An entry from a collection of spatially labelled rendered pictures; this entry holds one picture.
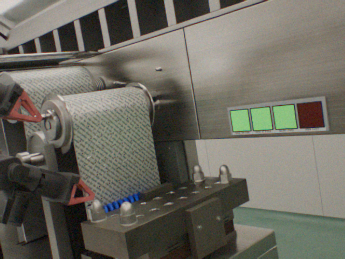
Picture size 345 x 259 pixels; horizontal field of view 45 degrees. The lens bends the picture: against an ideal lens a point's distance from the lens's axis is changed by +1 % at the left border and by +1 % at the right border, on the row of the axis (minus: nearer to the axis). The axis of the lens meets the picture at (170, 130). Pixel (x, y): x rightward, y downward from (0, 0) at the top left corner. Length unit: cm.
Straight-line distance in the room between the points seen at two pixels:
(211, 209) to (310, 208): 287
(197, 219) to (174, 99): 38
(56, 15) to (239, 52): 83
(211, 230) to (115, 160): 29
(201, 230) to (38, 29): 111
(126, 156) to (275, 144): 282
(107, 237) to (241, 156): 323
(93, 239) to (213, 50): 53
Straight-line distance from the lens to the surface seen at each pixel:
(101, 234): 90
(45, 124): 104
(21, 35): 189
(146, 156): 111
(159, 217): 88
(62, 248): 108
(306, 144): 365
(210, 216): 96
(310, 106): 91
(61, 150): 103
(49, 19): 167
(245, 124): 101
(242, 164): 405
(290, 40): 93
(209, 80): 107
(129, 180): 107
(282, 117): 95
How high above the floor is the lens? 128
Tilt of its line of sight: 5 degrees down
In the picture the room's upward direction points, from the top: 9 degrees counter-clockwise
